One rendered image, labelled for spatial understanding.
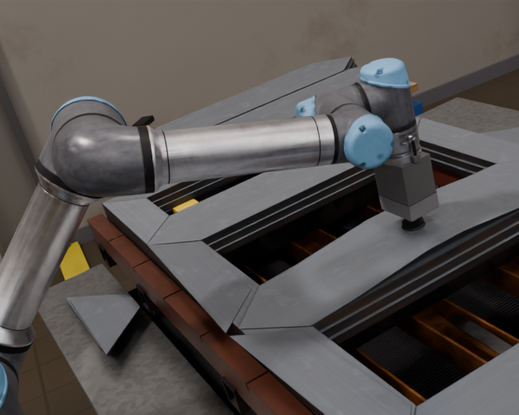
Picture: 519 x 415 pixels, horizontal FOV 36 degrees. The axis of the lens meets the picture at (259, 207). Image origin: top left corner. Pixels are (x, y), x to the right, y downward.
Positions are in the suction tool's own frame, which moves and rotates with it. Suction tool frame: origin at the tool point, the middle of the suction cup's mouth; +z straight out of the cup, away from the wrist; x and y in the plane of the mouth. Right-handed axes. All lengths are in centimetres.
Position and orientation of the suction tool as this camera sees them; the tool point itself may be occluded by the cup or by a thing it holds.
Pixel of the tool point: (414, 230)
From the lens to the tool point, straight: 144.4
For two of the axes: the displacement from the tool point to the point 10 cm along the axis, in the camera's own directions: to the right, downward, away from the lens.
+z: 2.5, 8.7, 4.2
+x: -8.3, 4.1, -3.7
